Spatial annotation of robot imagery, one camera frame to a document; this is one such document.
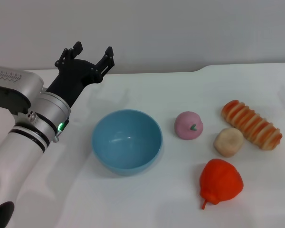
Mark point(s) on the pink peach bun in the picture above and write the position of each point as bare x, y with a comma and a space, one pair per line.
186, 128

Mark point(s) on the blue plastic bowl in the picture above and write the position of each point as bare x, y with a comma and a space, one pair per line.
133, 152

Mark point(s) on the left wrist camera housing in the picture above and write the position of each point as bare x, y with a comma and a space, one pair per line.
14, 78

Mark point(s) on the beige egg yolk pastry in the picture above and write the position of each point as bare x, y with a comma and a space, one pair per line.
228, 142

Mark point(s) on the orange striped long bread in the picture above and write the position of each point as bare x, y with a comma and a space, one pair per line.
251, 123

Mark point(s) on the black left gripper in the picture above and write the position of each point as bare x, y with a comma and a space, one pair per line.
73, 76

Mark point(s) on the red bell pepper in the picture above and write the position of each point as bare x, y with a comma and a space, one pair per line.
221, 180

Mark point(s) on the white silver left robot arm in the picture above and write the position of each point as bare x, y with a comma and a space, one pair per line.
19, 154

